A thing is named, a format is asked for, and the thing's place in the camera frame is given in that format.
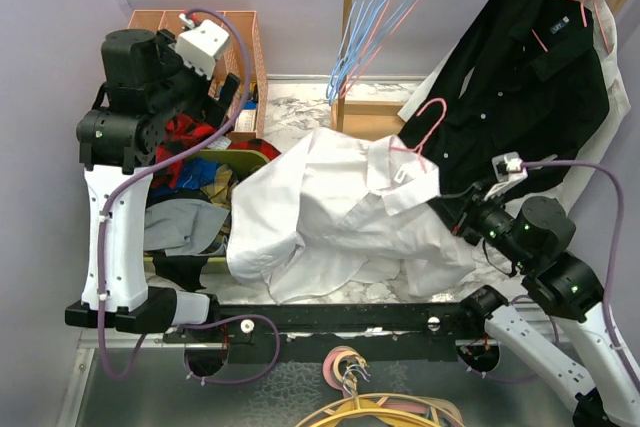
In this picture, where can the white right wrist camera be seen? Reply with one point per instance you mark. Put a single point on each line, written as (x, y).
(509, 172)

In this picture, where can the small boxes in organizer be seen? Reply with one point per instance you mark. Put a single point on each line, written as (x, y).
(247, 119)

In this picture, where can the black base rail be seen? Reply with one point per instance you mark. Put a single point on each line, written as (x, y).
(252, 335)

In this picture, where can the black hanging shirt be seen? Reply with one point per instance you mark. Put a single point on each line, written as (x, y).
(520, 97)

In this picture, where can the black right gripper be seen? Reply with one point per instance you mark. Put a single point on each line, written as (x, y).
(459, 209)

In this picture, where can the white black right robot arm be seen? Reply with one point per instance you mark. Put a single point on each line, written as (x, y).
(599, 388)

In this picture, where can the red black plaid shirt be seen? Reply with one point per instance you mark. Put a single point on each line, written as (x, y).
(184, 132)

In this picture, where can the peach plastic file organizer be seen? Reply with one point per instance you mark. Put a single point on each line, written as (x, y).
(247, 25)

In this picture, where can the aluminium frame rail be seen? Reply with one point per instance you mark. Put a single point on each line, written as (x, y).
(534, 316)

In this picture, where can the blue wire hangers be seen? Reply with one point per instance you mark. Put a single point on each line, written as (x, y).
(369, 24)

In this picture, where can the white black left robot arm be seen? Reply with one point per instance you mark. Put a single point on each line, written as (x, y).
(149, 78)

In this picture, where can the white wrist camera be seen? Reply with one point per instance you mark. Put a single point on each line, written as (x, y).
(509, 172)
(201, 45)

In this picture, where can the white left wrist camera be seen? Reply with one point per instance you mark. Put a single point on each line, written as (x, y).
(201, 45)

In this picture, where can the green plastic laundry bin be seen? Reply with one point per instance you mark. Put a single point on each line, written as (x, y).
(243, 163)

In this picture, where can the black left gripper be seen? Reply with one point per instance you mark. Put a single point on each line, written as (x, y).
(208, 107)

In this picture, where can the pink wire hanger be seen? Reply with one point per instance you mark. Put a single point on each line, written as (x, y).
(418, 148)

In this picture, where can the clothes pile in bin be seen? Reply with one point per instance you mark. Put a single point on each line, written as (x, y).
(186, 226)

